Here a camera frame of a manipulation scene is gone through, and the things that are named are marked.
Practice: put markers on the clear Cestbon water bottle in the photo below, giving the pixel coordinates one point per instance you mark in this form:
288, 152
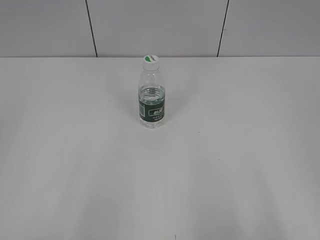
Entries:
151, 98

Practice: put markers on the white green bottle cap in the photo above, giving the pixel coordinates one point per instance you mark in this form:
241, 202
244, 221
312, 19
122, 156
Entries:
151, 62

